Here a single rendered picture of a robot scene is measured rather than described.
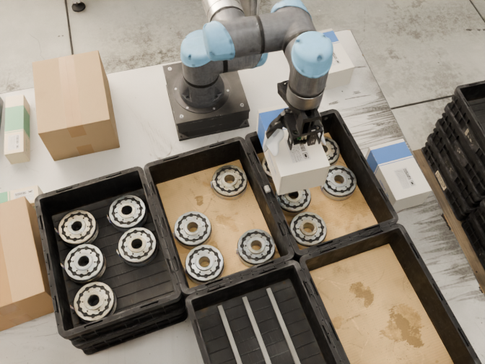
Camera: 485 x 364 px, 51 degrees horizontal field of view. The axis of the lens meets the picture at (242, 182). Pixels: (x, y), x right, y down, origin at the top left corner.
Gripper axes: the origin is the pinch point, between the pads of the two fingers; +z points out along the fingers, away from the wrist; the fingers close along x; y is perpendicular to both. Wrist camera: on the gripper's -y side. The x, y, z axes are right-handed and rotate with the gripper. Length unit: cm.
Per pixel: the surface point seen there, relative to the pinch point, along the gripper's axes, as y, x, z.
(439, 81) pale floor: -87, 124, 111
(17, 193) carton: -24, -77, 35
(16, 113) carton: -56, -76, 35
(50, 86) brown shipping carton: -56, -62, 25
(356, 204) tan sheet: 7.9, 20.1, 27.8
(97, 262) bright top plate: 8, -54, 25
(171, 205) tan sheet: -4.9, -32.0, 27.9
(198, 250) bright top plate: 11.9, -27.6, 24.9
